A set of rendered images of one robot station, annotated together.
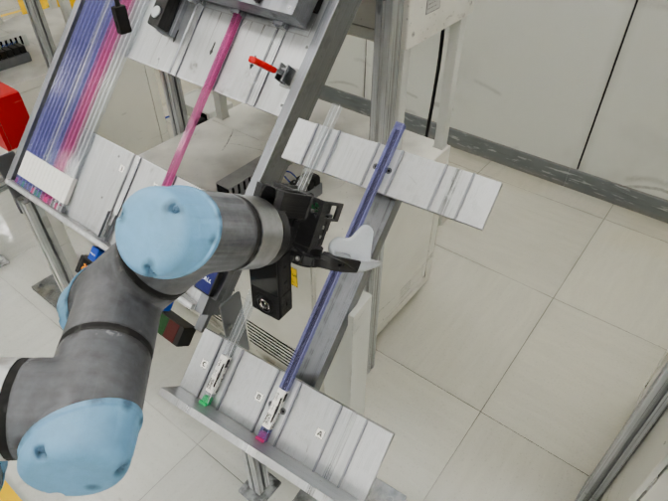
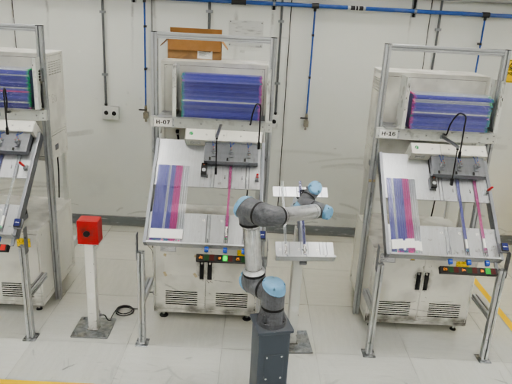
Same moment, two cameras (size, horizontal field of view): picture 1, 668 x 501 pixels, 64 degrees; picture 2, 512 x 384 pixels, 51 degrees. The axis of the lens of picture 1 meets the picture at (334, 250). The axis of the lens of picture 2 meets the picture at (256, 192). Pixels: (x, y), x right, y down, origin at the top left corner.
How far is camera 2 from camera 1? 2.71 m
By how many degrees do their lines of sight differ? 40
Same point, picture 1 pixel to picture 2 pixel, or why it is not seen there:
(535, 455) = (333, 308)
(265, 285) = not seen: hidden behind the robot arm
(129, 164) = (207, 217)
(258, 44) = (241, 173)
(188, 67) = (217, 184)
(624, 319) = (329, 267)
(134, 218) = (313, 185)
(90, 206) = (194, 235)
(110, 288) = (309, 199)
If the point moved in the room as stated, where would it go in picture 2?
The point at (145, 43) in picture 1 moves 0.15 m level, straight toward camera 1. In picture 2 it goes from (194, 180) to (213, 185)
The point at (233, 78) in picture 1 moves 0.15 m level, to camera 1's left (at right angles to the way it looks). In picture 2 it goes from (237, 183) to (216, 187)
